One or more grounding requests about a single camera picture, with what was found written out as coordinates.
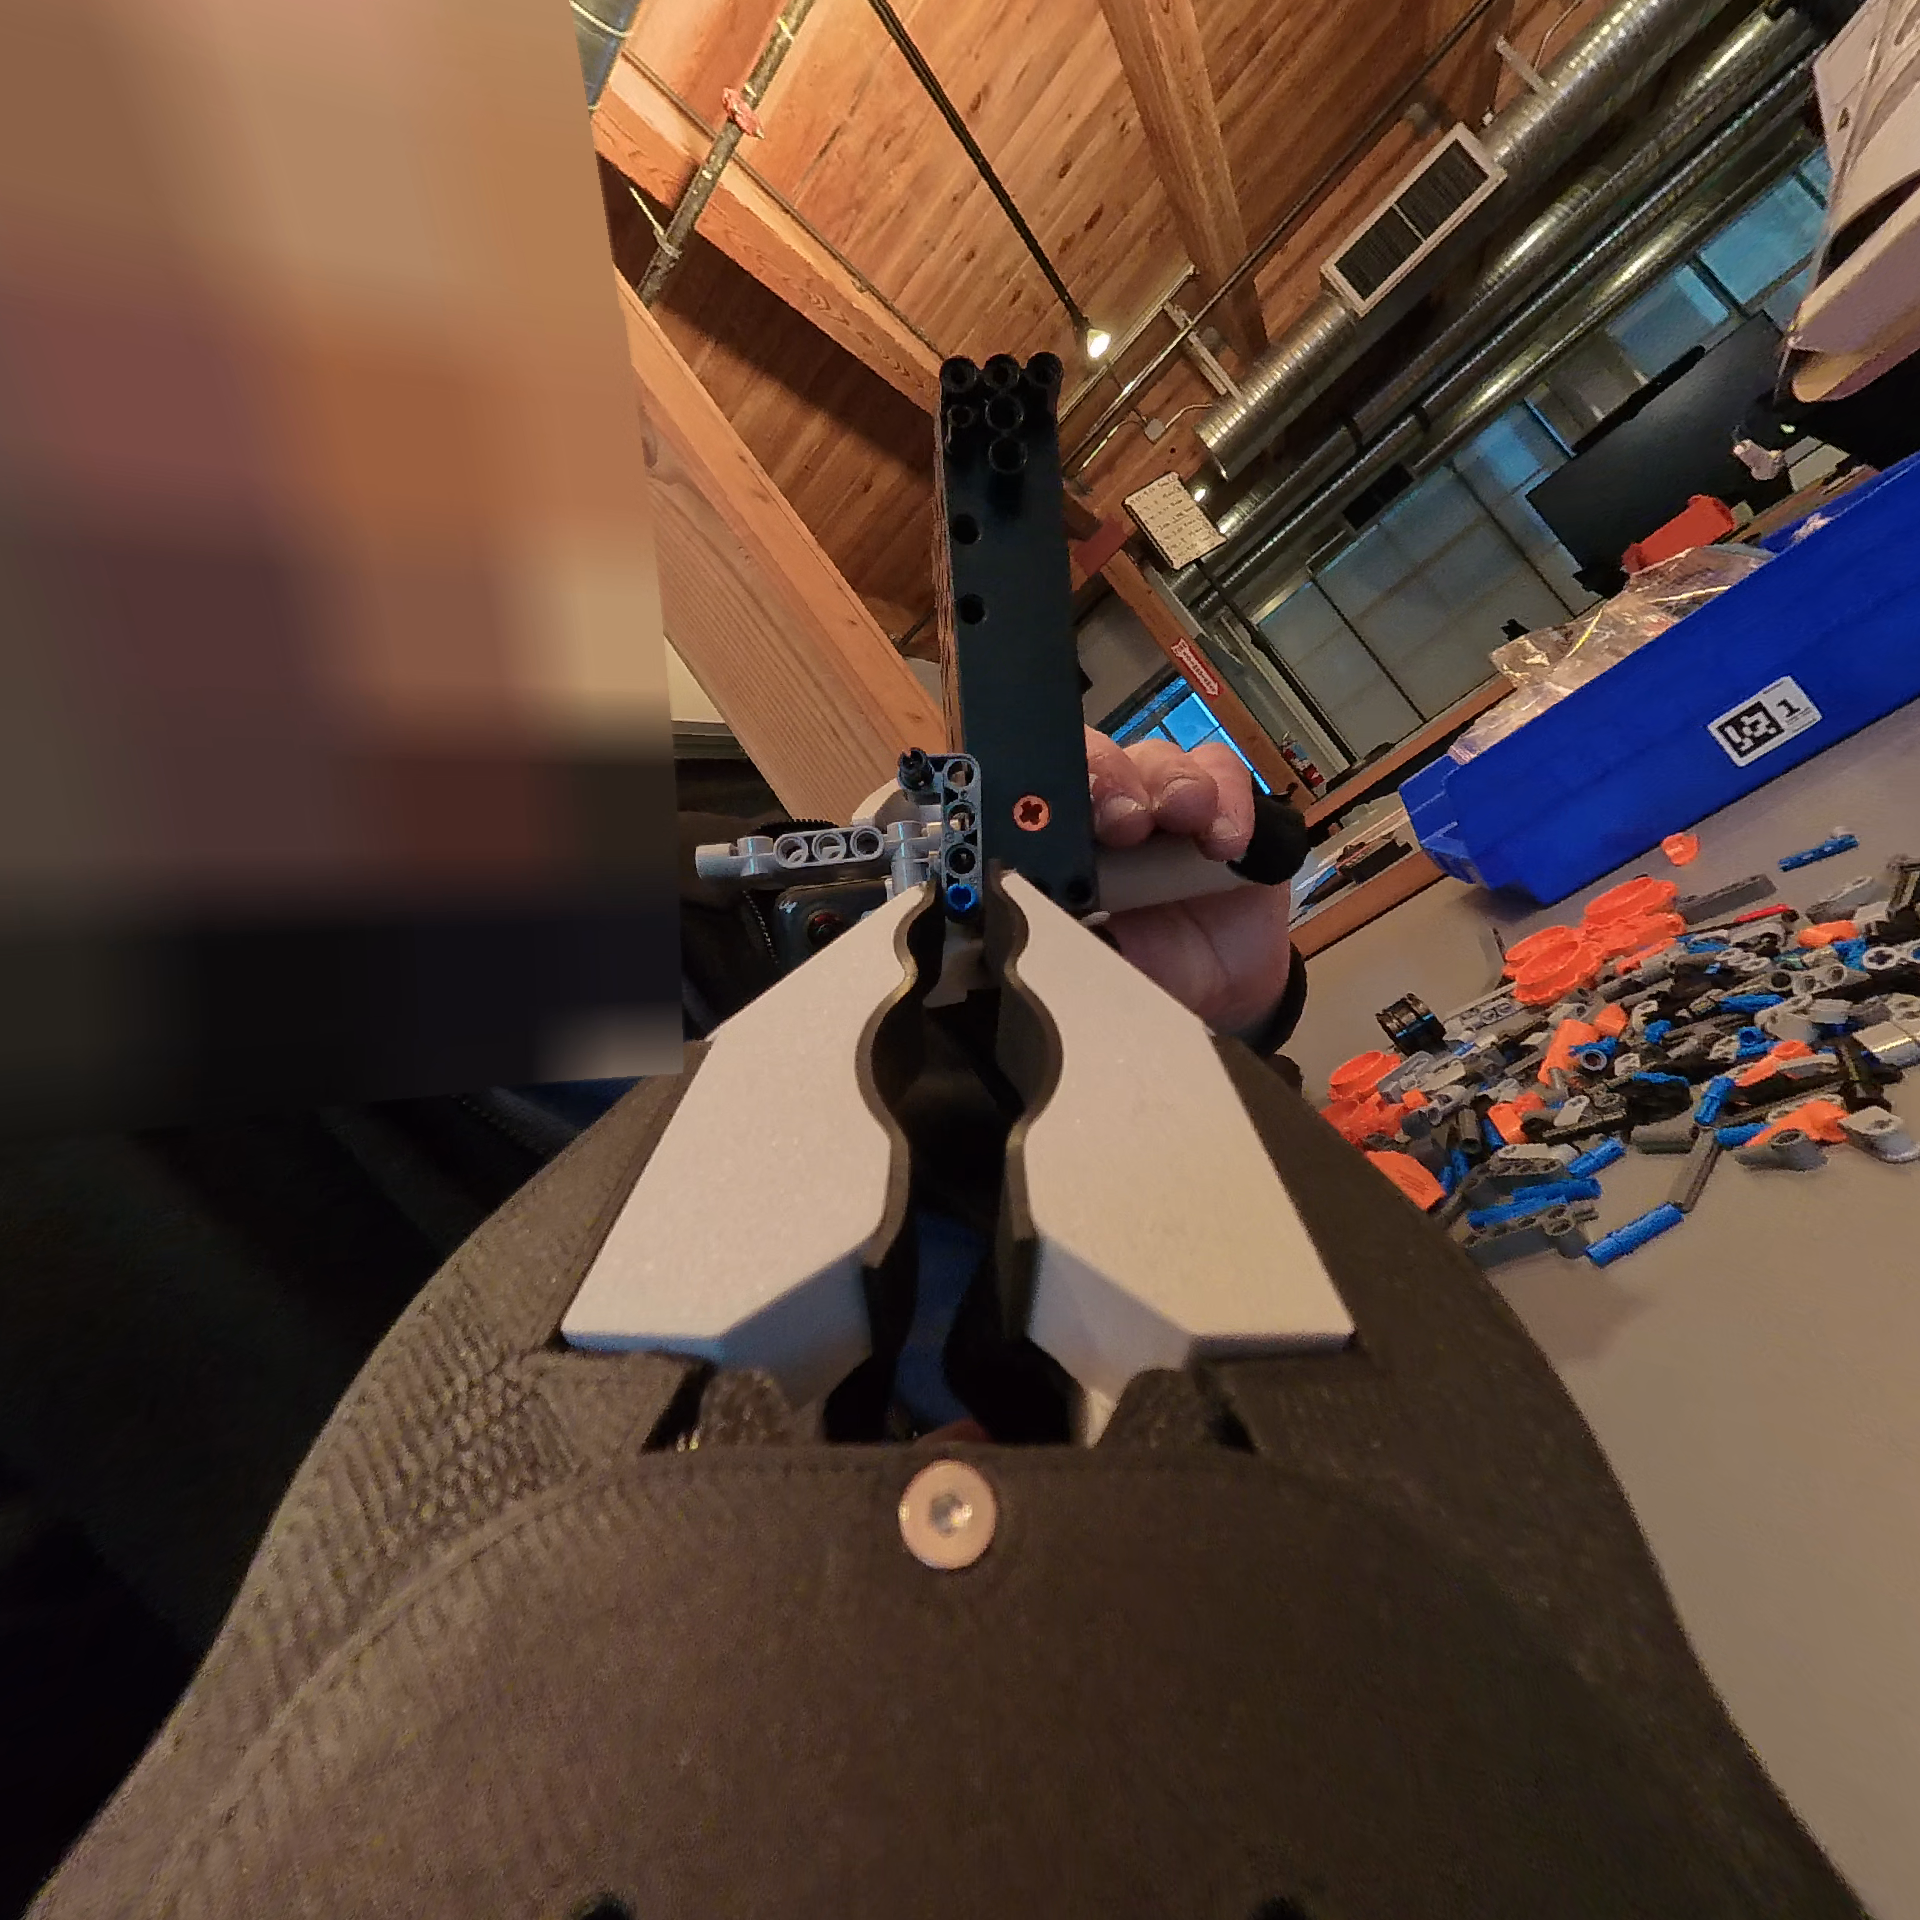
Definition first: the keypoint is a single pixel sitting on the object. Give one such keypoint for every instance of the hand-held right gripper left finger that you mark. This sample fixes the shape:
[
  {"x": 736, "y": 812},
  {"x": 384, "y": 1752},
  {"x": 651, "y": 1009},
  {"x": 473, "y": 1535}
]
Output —
[{"x": 720, "y": 1186}]

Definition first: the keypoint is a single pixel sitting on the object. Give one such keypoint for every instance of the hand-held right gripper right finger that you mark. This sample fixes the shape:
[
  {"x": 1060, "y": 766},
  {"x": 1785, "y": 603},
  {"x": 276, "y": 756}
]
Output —
[{"x": 1185, "y": 1186}]

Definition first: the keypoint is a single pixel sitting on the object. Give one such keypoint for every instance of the grey beam piece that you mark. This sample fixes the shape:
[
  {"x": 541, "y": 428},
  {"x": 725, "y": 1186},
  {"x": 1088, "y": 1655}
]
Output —
[{"x": 962, "y": 794}]

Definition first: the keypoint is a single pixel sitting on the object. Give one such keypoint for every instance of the grey beam and connector assembly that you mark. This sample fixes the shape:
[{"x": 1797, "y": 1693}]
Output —
[{"x": 736, "y": 858}]

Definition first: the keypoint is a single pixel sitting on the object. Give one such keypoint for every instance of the pile of building pieces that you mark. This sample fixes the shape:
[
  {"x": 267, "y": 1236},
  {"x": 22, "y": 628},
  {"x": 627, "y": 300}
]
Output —
[{"x": 1560, "y": 961}]

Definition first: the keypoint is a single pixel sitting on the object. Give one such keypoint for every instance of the wooden top workbench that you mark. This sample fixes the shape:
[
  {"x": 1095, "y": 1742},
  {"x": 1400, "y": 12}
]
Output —
[{"x": 1356, "y": 900}]

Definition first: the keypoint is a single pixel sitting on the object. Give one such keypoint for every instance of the person's blue jeans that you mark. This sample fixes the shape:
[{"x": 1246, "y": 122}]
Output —
[{"x": 937, "y": 1291}]

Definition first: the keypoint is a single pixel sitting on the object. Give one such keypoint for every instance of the blue storage bin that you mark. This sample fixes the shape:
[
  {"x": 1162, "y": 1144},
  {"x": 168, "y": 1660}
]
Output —
[{"x": 1622, "y": 750}]

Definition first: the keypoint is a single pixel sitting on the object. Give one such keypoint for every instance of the clear plastic parts bag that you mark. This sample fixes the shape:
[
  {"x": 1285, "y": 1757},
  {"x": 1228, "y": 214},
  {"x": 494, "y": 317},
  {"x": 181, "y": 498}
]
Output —
[{"x": 1593, "y": 643}]

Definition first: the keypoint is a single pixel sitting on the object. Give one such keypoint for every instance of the black monitor screen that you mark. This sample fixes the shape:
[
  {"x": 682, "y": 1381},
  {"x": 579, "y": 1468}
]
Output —
[{"x": 1650, "y": 452}]

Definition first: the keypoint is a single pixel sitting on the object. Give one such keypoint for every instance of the white vent grille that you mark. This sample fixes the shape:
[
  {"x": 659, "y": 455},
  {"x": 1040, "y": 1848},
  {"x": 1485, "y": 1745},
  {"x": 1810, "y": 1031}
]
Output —
[{"x": 1417, "y": 215}]

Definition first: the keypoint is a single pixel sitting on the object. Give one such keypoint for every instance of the red wall sign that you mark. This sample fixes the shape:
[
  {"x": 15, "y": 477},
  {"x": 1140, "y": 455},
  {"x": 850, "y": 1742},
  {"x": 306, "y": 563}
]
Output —
[{"x": 1201, "y": 666}]

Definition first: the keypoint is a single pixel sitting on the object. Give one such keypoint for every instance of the white wall notice sheet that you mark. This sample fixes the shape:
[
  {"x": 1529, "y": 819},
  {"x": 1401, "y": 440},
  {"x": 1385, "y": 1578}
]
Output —
[{"x": 1171, "y": 518}]

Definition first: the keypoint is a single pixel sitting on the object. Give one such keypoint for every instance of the metal ventilation duct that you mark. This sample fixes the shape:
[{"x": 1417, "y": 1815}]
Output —
[{"x": 1593, "y": 89}]

